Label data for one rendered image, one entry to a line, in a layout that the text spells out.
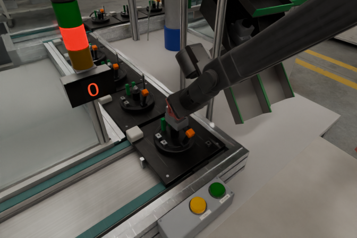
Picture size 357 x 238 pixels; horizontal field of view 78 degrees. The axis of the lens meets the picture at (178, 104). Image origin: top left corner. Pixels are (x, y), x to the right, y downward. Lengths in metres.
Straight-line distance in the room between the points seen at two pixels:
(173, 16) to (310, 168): 1.11
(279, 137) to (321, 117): 0.26
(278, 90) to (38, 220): 0.90
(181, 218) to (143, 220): 0.09
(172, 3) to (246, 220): 1.21
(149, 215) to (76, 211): 0.21
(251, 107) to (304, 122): 0.34
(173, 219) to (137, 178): 0.19
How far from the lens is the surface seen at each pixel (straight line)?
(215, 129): 0.81
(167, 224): 0.61
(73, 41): 0.55
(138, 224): 0.62
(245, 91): 0.85
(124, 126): 0.82
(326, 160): 1.00
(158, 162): 0.69
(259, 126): 1.02
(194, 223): 0.61
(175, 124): 0.65
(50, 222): 0.74
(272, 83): 0.96
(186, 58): 0.50
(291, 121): 1.10
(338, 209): 0.89
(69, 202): 0.75
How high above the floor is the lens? 1.52
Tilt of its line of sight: 38 degrees down
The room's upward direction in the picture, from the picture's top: straight up
